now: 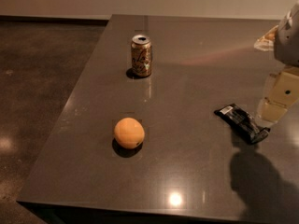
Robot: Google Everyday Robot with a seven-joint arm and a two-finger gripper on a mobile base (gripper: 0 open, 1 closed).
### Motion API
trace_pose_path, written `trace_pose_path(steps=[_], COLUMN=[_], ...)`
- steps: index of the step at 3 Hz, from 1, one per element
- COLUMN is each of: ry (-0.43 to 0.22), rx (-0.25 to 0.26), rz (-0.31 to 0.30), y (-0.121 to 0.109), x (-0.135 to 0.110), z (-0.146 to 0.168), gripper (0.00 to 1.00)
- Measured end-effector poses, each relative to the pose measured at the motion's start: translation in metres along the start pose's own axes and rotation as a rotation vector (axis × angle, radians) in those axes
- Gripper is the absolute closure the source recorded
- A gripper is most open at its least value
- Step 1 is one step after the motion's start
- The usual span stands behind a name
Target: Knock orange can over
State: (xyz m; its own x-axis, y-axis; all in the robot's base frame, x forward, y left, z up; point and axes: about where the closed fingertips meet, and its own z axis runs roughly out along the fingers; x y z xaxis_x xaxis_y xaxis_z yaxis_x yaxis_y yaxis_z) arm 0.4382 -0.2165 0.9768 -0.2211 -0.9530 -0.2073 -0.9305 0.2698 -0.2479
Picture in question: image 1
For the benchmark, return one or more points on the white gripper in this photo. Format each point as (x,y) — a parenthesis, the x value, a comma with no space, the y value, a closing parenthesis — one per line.
(287,44)

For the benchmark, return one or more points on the orange soda can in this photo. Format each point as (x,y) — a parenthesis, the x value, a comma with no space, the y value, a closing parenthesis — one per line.
(141,55)

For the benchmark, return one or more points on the black snack bar wrapper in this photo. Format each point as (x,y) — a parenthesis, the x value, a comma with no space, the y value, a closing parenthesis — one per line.
(243,123)

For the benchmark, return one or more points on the orange fruit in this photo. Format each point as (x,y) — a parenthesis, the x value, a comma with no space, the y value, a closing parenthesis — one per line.
(129,133)

